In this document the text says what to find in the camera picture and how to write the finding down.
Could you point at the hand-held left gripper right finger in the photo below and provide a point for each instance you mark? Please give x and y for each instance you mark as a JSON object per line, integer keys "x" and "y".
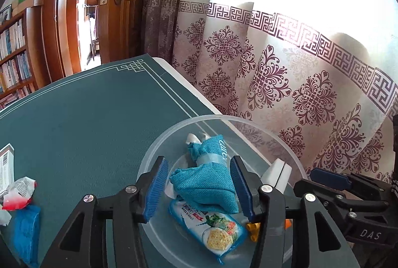
{"x": 241, "y": 190}

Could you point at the blue plastic packet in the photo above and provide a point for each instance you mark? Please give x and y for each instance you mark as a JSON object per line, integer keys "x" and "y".
{"x": 28, "y": 233}

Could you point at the light patterned curtain panel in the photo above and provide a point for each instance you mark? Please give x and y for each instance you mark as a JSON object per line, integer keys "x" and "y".
{"x": 279, "y": 69}

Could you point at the white foam block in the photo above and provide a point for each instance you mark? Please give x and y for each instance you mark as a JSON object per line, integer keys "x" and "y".
{"x": 278, "y": 174}

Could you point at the photo frame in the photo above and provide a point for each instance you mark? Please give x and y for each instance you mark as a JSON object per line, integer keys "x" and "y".
{"x": 4, "y": 14}

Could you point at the clear plastic bowl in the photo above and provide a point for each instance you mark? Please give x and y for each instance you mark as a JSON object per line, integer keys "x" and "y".
{"x": 174, "y": 143}

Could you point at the dark green table mat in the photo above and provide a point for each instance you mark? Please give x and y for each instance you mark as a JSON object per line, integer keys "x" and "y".
{"x": 93, "y": 131}

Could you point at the blue burlap pouch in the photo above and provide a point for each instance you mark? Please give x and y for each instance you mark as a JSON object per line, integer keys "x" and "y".
{"x": 205, "y": 181}

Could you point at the wooden door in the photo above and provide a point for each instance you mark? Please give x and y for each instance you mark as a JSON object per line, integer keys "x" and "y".
{"x": 124, "y": 31}

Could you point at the rows of books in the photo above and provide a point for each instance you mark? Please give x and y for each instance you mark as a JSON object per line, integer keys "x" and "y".
{"x": 12, "y": 69}

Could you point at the white plastic packet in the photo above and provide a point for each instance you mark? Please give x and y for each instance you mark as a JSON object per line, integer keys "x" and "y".
{"x": 18, "y": 193}

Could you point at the white plastic scrap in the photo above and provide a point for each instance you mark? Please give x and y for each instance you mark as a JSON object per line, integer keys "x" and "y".
{"x": 4, "y": 217}

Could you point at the white medicine box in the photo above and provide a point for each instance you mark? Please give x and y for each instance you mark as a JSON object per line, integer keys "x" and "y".
{"x": 6, "y": 168}

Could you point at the blue white cracker packet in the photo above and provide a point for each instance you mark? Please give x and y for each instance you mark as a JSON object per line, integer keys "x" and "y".
{"x": 211, "y": 230}

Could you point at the large wooden bookshelf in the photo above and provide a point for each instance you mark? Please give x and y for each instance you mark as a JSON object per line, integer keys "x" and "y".
{"x": 29, "y": 37}

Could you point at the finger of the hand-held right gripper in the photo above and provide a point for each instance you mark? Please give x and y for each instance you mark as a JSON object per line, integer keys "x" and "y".
{"x": 329, "y": 177}
{"x": 329, "y": 198}

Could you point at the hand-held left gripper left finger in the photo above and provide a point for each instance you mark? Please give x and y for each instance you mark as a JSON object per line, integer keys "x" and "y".
{"x": 155, "y": 190}

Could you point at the white plastic piece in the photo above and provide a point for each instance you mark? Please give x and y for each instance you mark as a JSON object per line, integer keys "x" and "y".
{"x": 194, "y": 138}

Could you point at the yellow small plastic item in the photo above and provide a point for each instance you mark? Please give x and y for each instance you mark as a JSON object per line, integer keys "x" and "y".
{"x": 252, "y": 230}

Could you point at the wooden door frame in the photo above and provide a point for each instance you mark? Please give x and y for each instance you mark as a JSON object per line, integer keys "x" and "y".
{"x": 53, "y": 22}

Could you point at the beige box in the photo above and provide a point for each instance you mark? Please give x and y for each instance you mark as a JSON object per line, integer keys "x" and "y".
{"x": 28, "y": 6}

